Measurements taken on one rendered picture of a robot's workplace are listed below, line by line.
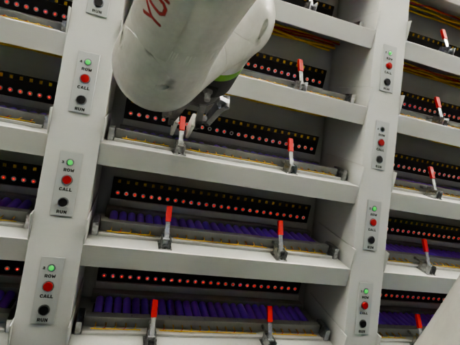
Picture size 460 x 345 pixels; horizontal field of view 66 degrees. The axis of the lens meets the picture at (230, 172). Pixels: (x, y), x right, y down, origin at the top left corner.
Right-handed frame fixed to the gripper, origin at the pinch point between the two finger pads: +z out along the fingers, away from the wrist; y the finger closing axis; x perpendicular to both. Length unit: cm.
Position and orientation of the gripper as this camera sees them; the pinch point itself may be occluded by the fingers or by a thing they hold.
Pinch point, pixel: (182, 124)
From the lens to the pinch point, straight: 79.9
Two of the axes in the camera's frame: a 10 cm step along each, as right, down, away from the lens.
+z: -3.2, 2.9, 9.0
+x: 0.6, -9.4, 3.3
